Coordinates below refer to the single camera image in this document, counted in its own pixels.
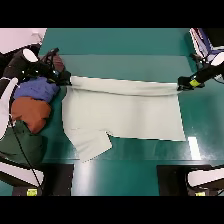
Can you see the dark green garment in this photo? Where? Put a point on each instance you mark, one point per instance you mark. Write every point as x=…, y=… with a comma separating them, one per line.
x=23, y=143

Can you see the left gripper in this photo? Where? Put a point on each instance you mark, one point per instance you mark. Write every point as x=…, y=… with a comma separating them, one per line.
x=64, y=78

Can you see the blue garment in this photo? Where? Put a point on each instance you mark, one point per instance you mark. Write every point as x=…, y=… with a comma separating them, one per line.
x=36, y=89

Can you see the dark red garment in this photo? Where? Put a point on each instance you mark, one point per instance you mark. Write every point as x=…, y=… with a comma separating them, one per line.
x=58, y=63

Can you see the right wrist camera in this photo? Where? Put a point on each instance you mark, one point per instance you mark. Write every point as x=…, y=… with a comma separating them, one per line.
x=197, y=59

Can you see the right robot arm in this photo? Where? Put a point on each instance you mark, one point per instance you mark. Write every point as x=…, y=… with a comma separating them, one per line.
x=210, y=71

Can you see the orange garment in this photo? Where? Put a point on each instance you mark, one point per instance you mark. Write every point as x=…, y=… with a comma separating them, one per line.
x=30, y=112

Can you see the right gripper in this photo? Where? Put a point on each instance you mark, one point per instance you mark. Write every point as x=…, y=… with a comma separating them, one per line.
x=185, y=83

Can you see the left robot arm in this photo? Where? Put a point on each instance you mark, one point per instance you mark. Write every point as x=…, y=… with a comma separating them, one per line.
x=13, y=68

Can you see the white T-shirt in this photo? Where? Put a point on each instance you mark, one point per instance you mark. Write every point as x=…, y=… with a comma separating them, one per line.
x=125, y=111

